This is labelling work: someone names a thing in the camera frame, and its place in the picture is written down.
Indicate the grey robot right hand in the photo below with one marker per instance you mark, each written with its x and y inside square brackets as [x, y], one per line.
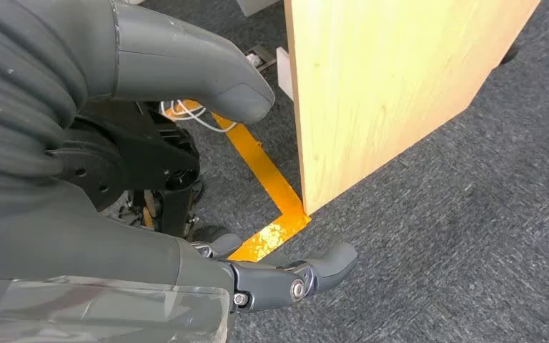
[90, 246]

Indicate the black robot leg joint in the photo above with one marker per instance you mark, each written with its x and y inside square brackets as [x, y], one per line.
[151, 156]

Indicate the orange floor tape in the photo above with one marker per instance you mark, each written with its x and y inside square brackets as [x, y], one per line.
[265, 170]

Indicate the metal floor socket box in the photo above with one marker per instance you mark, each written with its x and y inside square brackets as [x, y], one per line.
[258, 59]

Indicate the white desk foot block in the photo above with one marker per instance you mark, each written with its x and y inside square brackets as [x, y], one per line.
[284, 73]

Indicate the white plastic panel piece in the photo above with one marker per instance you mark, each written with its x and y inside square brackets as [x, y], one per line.
[255, 5]

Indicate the light wooden desk panel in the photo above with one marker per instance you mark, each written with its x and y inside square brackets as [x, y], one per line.
[388, 90]

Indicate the black caster wheel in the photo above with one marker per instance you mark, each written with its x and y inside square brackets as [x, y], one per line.
[510, 54]

